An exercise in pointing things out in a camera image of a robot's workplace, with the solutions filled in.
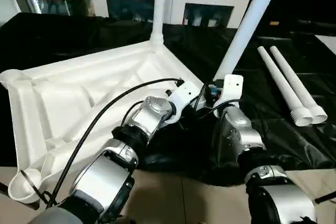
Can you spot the white plastic table leg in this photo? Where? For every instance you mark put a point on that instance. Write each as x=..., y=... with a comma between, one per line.
x=247, y=30
x=299, y=82
x=159, y=9
x=283, y=85

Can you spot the white plastic table top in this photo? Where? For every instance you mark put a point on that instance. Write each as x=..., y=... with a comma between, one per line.
x=63, y=93

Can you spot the small yellow tag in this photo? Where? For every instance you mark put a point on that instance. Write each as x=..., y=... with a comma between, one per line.
x=274, y=23

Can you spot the black folding stand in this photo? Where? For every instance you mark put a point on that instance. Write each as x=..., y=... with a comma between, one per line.
x=326, y=196

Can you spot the black work mat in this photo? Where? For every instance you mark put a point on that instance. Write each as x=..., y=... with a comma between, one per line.
x=52, y=40

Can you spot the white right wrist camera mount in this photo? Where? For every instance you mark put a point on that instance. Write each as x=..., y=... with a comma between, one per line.
x=228, y=92

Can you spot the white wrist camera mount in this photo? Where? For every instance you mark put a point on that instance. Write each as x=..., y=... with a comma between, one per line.
x=228, y=92
x=182, y=98

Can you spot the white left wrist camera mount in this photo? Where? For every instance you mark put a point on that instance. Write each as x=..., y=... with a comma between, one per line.
x=182, y=98

